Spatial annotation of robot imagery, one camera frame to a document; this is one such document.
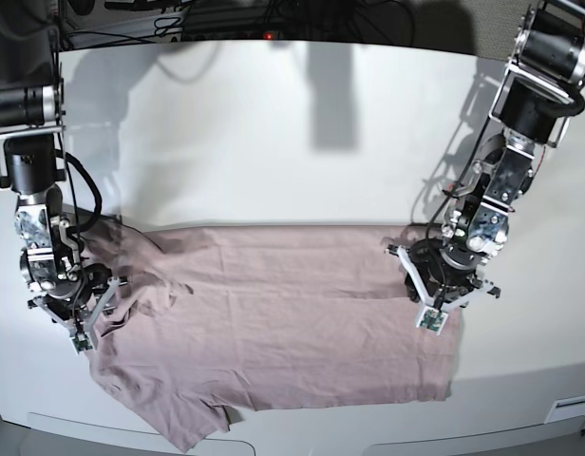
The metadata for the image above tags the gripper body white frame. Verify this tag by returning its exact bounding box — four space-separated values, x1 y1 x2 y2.
385 237 500 318
26 263 128 342

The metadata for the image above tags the robot arm black silver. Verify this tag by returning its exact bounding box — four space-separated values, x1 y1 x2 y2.
387 1 585 333
0 26 126 352

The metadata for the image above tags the pale pink T-shirt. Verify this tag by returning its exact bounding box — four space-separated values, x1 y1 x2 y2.
85 221 460 451

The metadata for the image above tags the black power strip red light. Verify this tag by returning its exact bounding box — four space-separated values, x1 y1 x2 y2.
180 28 283 42

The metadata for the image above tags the white label sticker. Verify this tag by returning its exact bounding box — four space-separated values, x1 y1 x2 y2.
544 397 585 424

